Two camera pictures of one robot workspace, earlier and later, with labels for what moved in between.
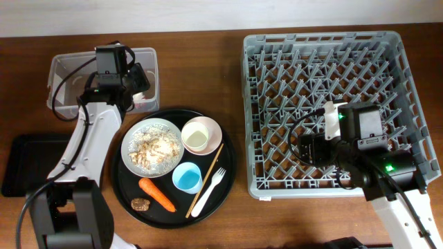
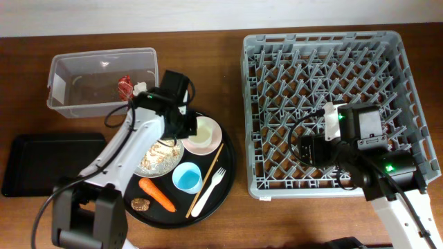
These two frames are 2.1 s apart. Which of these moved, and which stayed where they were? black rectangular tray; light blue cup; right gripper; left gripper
Moved: left gripper
Stayed: light blue cup; right gripper; black rectangular tray
